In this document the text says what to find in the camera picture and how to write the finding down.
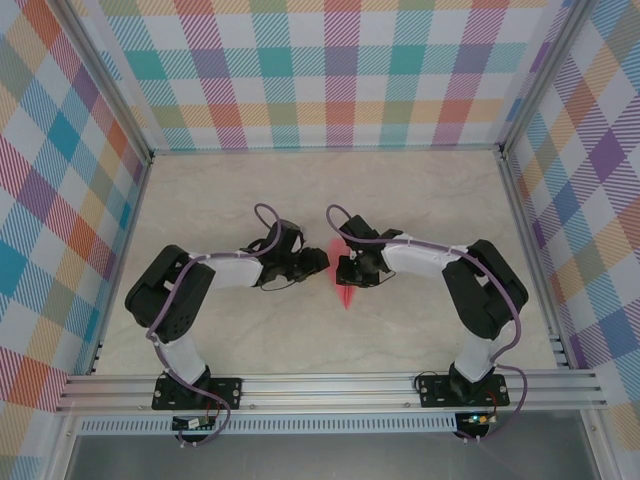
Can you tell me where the aluminium frame cross bar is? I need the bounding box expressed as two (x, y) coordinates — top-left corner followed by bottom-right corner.
(149, 143), (504, 157)

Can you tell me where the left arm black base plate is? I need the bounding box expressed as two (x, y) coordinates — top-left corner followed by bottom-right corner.
(151, 375), (245, 412)

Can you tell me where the grey slotted cable tray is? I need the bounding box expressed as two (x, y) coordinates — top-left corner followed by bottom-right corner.
(74, 412), (501, 435)

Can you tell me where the aluminium mounting rail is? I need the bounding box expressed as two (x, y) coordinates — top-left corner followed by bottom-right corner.
(54, 368), (609, 414)

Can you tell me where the grey metal sheet panel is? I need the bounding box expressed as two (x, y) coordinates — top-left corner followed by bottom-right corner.
(64, 433), (599, 480)

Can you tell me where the aluminium frame side rail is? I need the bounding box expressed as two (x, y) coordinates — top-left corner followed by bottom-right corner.
(497, 149), (574, 371)
(87, 154), (154, 376)

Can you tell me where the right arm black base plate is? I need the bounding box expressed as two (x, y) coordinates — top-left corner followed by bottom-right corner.
(415, 372), (510, 409)

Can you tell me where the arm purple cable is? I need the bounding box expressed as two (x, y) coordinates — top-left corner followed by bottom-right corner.
(147, 202), (301, 449)
(325, 203), (530, 444)

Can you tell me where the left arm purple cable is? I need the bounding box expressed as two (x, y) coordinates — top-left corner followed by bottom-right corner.
(147, 202), (301, 449)

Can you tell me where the pink paper sheet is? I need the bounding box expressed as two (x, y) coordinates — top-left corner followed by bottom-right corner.
(327, 239), (361, 311)

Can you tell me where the aluminium frame post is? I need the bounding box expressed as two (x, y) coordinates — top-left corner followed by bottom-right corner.
(59, 0), (154, 162)
(499, 0), (589, 157)

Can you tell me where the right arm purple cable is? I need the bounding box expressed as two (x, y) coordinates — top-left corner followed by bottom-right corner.
(325, 203), (530, 444)

